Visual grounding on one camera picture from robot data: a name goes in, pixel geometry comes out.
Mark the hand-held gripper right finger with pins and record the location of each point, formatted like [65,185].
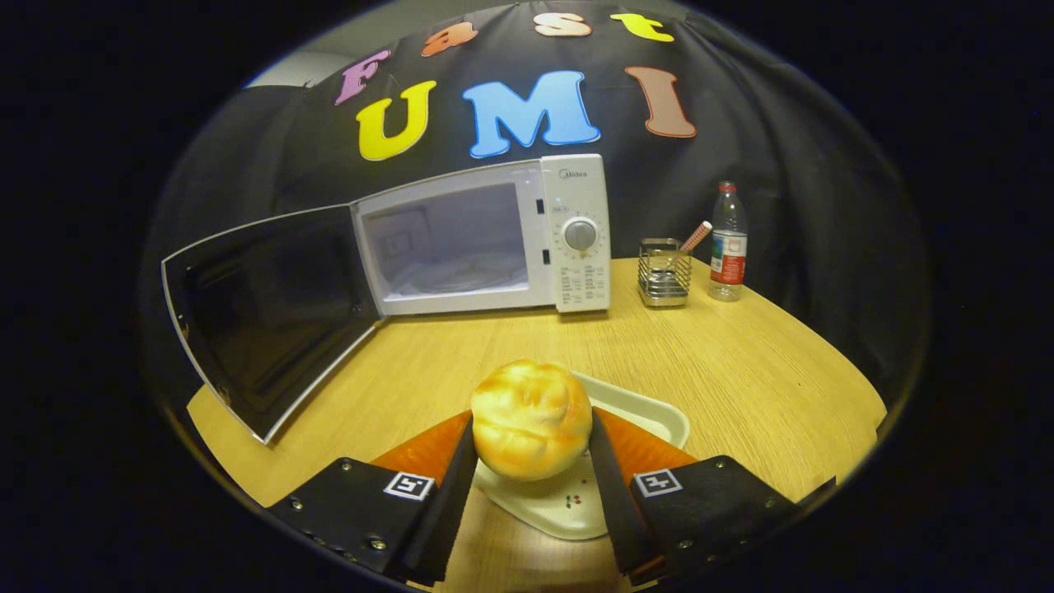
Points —
[617,502]

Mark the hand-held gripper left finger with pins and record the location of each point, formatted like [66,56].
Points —
[449,511]

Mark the golden bread bun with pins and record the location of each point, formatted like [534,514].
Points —
[531,420]

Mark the white microwave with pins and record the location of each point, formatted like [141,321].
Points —
[576,280]

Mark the cream rectangular plate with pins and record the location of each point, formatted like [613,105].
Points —
[568,511]

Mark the clear plastic water bottle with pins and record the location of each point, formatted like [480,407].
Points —
[728,255]

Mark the red white striped straw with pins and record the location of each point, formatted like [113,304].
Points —
[696,236]

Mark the black backdrop cloth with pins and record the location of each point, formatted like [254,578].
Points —
[782,165]

